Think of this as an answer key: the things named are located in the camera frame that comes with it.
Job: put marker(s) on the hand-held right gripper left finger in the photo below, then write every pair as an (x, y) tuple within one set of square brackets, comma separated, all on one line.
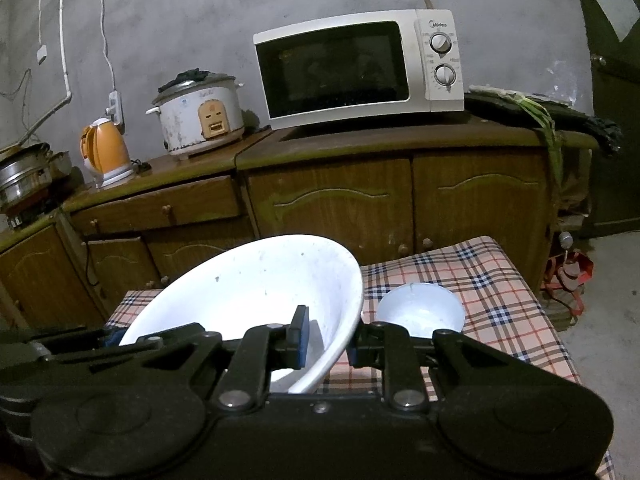
[(301, 345)]

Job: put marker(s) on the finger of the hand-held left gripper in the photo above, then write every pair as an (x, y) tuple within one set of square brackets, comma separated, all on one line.
[(150, 340), (116, 337)]

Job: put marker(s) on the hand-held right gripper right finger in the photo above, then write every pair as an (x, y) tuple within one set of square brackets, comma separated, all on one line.
[(354, 351)]

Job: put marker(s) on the deep white bowl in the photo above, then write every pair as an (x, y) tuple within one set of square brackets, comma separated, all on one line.
[(420, 310)]

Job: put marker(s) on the wide white bowl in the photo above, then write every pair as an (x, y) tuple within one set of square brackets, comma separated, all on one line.
[(240, 280)]

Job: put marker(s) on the black induction cooker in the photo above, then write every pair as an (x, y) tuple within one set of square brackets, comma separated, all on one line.
[(27, 220)]

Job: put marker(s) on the brown wooden cabinet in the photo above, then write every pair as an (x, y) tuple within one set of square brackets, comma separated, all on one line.
[(340, 200)]

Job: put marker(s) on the plaid tablecloth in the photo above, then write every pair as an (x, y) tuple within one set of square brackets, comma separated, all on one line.
[(500, 310)]

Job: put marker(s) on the steel cooking pot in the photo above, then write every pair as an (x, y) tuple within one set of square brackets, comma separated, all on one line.
[(60, 165)]

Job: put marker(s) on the steel steamer pot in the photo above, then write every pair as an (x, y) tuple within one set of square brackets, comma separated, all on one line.
[(22, 180)]

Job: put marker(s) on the orange electric kettle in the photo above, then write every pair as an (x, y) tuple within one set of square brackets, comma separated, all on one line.
[(107, 152)]

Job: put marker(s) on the white rice cooker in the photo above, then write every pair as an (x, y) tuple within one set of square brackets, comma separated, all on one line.
[(200, 120)]

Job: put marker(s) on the white power strip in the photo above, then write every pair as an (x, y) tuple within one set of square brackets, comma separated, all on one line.
[(116, 107)]

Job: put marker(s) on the round metal cap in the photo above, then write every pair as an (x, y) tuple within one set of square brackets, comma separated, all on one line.
[(566, 240)]

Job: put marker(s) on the red plastic bag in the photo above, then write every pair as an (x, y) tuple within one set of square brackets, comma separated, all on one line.
[(580, 265)]

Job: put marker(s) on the dark cloth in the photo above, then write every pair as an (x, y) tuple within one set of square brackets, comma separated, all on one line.
[(190, 75)]

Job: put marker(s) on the white microwave oven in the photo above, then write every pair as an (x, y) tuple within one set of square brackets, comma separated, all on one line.
[(330, 65)]

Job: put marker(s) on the green onion bunch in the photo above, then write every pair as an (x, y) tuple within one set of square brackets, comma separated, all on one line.
[(545, 120)]

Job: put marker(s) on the dark green door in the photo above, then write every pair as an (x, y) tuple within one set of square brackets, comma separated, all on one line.
[(615, 135)]

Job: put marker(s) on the clear plastic bag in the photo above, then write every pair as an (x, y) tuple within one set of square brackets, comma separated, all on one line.
[(562, 82)]

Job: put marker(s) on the white wall switch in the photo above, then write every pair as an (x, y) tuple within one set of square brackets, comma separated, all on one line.
[(43, 54)]

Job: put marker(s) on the white wall pipe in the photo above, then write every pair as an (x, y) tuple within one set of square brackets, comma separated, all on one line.
[(64, 35)]

